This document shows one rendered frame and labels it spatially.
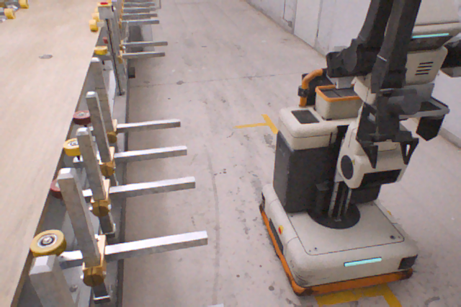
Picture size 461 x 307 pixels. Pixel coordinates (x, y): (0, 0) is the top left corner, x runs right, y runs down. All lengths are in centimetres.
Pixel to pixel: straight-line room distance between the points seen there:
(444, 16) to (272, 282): 140
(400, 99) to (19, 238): 106
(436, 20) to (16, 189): 139
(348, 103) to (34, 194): 132
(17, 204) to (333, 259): 132
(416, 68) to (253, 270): 127
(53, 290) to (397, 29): 96
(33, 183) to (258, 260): 129
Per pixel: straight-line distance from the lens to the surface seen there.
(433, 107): 147
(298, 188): 185
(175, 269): 207
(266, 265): 208
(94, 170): 113
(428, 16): 135
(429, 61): 146
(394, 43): 108
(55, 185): 124
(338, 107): 174
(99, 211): 120
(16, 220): 116
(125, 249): 105
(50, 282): 68
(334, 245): 186
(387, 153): 159
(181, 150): 144
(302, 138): 168
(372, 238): 196
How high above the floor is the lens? 159
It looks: 33 degrees down
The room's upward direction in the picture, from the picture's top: 1 degrees counter-clockwise
